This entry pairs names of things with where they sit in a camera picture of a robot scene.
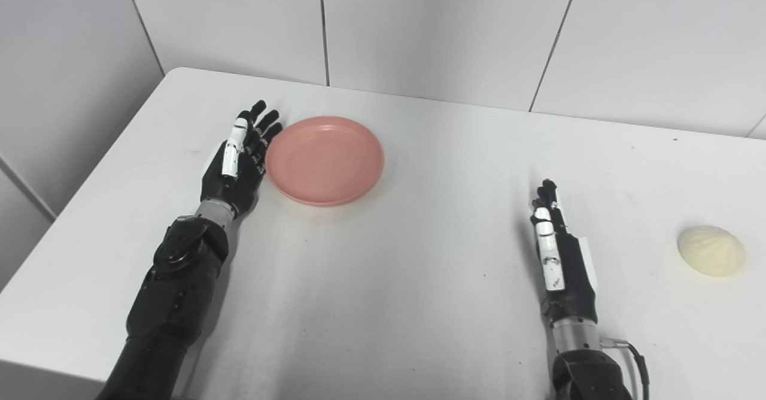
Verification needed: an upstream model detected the white steamed bun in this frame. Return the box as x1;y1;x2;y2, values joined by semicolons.
677;225;746;278

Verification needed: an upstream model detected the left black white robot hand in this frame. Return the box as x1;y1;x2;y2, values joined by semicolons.
200;100;284;216

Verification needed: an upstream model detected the pink round plate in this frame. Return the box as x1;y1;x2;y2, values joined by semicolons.
265;116;385;207

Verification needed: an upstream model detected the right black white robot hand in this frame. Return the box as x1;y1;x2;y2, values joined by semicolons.
530;179;599;329

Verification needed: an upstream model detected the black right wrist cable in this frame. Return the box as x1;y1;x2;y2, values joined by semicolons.
601;338;649;400

